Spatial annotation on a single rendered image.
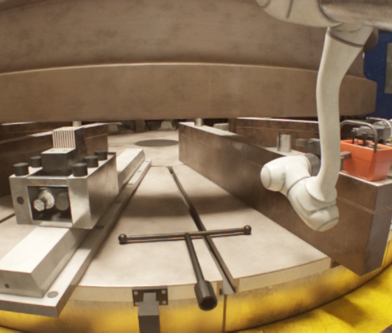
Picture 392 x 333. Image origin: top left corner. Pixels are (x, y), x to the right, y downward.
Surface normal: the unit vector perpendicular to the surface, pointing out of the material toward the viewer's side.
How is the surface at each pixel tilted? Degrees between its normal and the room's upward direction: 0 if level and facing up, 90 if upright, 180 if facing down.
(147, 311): 0
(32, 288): 90
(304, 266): 90
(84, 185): 90
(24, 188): 90
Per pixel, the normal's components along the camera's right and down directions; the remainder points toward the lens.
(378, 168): 0.37, 0.34
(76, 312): 0.02, 0.24
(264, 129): -0.40, 0.22
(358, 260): -0.93, 0.09
